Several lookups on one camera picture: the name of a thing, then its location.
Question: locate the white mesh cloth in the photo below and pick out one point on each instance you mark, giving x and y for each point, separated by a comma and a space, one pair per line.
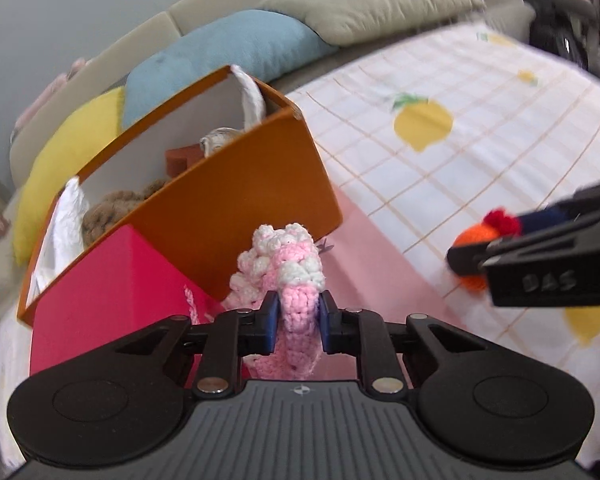
65, 230

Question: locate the beige pillow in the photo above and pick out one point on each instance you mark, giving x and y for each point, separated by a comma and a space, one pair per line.
370, 5

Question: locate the yellow pillow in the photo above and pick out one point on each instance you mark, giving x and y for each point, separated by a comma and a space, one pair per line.
65, 150

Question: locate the pink box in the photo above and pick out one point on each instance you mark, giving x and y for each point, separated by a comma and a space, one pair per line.
120, 285

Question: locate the red-brown scalloped sponge cloth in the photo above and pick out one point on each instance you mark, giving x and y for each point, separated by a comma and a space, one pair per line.
180, 157

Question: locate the pink white crochet toy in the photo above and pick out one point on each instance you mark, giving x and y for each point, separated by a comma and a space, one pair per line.
295, 305

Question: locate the pink plush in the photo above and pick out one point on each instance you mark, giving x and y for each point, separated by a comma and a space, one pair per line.
45, 92

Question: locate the white knitted cloth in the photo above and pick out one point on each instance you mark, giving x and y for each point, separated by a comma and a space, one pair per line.
252, 100

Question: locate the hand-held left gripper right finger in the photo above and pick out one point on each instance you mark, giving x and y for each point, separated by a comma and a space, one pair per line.
327, 326

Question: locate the orange crochet toy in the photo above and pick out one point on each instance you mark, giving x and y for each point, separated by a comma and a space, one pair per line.
475, 235

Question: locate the beige sofa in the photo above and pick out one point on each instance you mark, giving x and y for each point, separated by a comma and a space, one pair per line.
130, 45

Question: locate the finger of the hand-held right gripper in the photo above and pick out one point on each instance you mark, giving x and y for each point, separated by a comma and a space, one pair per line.
597, 202
550, 280

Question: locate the orange cardboard box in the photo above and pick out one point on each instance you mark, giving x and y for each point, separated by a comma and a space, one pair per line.
240, 200

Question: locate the blue pillow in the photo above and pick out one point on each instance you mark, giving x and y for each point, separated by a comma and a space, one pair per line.
230, 45

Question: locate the brown plush toy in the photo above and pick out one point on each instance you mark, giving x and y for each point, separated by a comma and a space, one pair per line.
110, 210

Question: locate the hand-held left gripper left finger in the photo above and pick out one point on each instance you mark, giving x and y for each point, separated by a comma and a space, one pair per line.
270, 326

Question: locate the beige plush toy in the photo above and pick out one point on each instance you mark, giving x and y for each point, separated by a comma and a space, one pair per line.
220, 139

